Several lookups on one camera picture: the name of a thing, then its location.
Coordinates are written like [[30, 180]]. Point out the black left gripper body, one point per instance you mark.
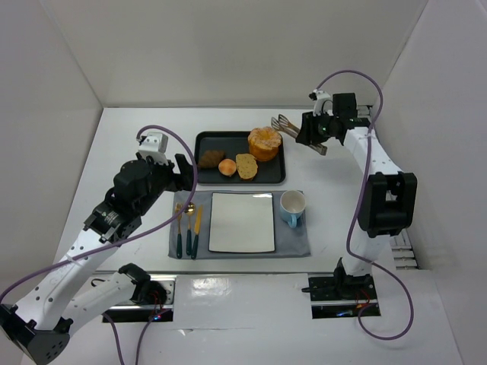
[[176, 175]]

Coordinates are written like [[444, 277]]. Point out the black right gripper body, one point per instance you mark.
[[308, 129]]

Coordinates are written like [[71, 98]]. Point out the large orange bundt bread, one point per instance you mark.
[[264, 143]]

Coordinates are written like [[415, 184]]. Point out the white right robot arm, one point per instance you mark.
[[387, 196]]

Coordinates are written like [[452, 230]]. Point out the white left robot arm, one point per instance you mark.
[[42, 323]]

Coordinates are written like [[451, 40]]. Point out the dark brown bread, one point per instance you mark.
[[211, 159]]

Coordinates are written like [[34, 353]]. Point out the seeded bread slice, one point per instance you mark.
[[247, 166]]

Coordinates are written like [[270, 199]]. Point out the small round bun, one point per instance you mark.
[[227, 167]]

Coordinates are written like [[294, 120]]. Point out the black rectangular tray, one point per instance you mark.
[[235, 146]]

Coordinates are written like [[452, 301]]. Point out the white square plate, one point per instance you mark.
[[242, 223]]

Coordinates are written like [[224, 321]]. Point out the light blue mug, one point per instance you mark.
[[291, 207]]

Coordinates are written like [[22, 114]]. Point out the gold fork green handle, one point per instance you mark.
[[179, 248]]

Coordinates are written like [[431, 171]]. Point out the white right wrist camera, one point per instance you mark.
[[320, 99]]

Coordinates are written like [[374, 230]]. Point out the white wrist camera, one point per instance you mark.
[[320, 99], [152, 147]]

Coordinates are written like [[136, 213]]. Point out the gold spoon green handle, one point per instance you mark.
[[189, 211]]

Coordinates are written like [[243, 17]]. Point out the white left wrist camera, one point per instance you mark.
[[152, 147]]

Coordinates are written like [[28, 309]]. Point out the gold knife green handle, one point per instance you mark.
[[196, 232]]

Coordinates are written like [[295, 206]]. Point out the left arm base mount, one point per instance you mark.
[[158, 304]]

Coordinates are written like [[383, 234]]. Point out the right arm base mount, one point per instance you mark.
[[328, 301]]

